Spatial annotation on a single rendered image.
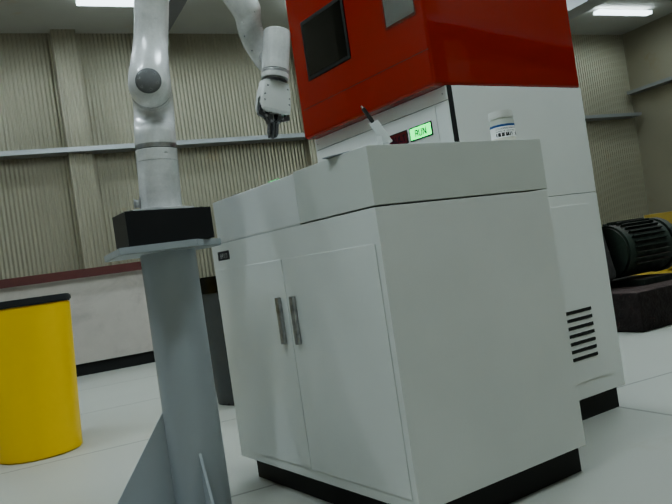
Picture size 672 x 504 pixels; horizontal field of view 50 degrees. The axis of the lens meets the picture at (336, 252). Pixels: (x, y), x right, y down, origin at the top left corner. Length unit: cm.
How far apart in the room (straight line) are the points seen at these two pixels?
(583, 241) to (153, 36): 166
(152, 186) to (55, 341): 162
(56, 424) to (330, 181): 217
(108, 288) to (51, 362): 345
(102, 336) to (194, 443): 491
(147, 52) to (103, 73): 808
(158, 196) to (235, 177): 820
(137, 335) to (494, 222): 540
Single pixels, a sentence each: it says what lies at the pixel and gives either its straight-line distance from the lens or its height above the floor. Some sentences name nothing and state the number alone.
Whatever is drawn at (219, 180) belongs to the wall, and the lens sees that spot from 1023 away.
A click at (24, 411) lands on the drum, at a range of 360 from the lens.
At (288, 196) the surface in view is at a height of 90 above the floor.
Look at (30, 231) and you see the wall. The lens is 976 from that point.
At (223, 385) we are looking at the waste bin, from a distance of 406.
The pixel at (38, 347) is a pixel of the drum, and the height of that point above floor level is 51.
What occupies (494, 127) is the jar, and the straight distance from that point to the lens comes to 214.
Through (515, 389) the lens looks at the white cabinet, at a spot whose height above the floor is 29.
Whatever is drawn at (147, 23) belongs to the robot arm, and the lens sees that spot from 223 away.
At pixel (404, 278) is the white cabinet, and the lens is 174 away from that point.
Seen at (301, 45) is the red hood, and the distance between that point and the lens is 305.
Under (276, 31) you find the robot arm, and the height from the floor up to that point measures 141.
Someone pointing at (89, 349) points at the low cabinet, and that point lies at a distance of 699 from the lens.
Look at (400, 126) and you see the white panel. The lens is 260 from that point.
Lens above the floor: 70
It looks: 1 degrees up
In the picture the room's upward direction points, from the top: 8 degrees counter-clockwise
